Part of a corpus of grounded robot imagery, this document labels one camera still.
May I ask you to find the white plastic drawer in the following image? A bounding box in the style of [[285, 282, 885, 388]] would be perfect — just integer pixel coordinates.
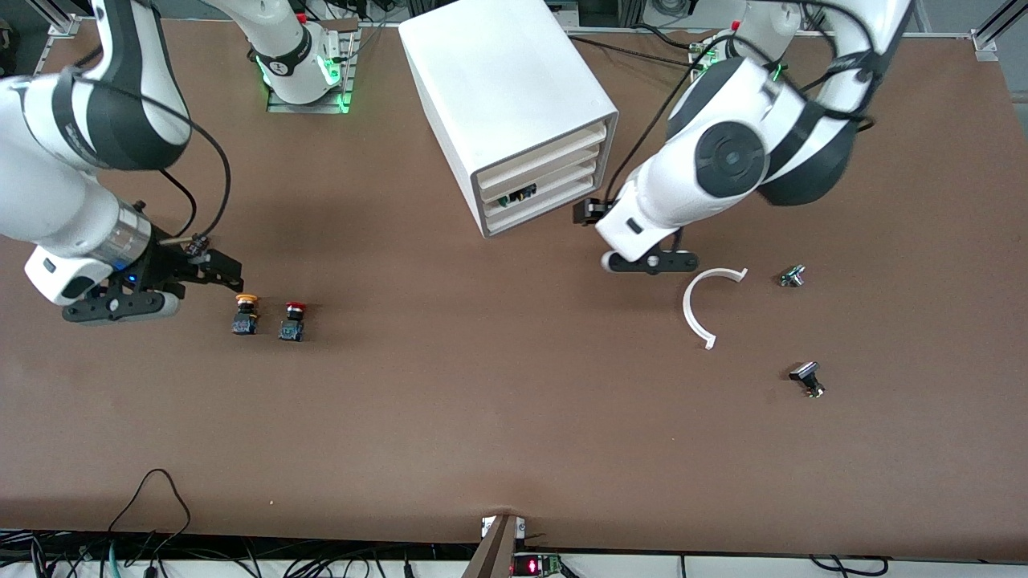
[[480, 143, 605, 204], [478, 122, 609, 190], [482, 161, 602, 219], [484, 178, 599, 237]]

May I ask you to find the red push button switch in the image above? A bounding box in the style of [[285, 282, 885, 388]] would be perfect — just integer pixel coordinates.
[[278, 302, 309, 343]]

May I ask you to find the white drawer cabinet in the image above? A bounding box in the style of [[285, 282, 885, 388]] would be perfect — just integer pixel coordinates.
[[399, 0, 620, 239]]

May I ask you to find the white curved plastic clip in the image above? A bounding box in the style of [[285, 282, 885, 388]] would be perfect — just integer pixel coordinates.
[[683, 267, 749, 351]]

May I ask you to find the red LED display module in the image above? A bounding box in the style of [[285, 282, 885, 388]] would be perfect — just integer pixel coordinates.
[[512, 552, 563, 578]]

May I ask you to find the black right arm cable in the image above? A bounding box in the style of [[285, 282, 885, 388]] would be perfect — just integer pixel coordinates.
[[153, 76, 234, 243]]

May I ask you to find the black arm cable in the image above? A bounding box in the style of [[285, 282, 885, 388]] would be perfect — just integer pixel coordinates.
[[153, 76, 234, 243], [604, 44, 878, 211]]

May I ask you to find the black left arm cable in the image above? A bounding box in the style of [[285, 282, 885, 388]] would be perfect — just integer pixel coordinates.
[[604, 44, 878, 211]]

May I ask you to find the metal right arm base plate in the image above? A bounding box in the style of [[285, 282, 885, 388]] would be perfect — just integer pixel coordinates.
[[267, 18, 360, 115]]

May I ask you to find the black table cable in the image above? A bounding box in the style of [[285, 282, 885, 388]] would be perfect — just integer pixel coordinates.
[[566, 32, 698, 68]]

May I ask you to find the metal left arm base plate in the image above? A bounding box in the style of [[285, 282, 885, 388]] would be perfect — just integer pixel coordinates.
[[689, 40, 720, 81]]

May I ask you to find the black capped button switch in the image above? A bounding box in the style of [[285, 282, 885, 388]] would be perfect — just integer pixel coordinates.
[[789, 361, 826, 399]]

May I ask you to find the black looped cable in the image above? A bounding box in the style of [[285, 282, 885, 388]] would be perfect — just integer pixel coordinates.
[[107, 469, 193, 556]]

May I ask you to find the aluminium frame corner profile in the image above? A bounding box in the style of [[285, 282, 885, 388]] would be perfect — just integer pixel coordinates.
[[970, 0, 1028, 62], [24, 0, 81, 38]]

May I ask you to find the black cable bundle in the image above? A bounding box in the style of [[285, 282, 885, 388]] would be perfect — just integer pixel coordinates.
[[0, 530, 483, 578]]

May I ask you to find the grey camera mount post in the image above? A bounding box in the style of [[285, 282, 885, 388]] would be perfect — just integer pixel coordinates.
[[462, 514, 528, 578]]

